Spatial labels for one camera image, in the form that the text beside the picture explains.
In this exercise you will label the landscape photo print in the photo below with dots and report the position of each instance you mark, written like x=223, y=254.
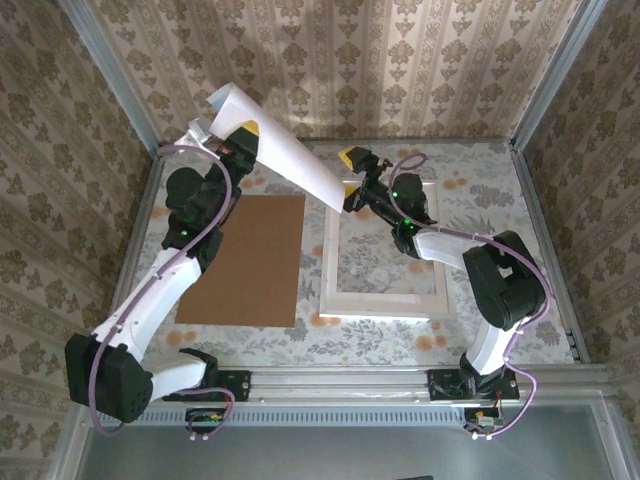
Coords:
x=280, y=150

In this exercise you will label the brown backing board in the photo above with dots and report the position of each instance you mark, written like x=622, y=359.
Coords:
x=240, y=260

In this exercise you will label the white picture frame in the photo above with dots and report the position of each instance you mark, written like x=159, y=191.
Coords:
x=390, y=311

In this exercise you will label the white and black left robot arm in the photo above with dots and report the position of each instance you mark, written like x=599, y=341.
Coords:
x=150, y=300

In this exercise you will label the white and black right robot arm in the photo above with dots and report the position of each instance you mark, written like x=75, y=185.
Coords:
x=505, y=285

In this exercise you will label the floral patterned table sheet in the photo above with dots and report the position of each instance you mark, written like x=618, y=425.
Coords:
x=280, y=350

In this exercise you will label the grey metal panel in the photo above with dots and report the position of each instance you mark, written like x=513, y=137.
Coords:
x=325, y=450

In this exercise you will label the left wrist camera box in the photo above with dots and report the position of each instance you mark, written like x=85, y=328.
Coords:
x=199, y=132

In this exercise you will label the aluminium side rail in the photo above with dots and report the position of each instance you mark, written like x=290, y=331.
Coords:
x=145, y=200
x=533, y=200

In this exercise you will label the aluminium rear rail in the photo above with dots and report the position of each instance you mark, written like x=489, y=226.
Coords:
x=450, y=141

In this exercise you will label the aluminium corner post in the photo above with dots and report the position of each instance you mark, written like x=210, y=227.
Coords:
x=115, y=85
x=555, y=75

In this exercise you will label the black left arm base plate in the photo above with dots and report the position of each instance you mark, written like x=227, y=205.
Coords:
x=240, y=385

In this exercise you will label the aluminium mounting rail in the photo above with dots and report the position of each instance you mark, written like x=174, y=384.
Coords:
x=340, y=382

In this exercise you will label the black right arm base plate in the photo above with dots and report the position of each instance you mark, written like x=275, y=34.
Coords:
x=440, y=387

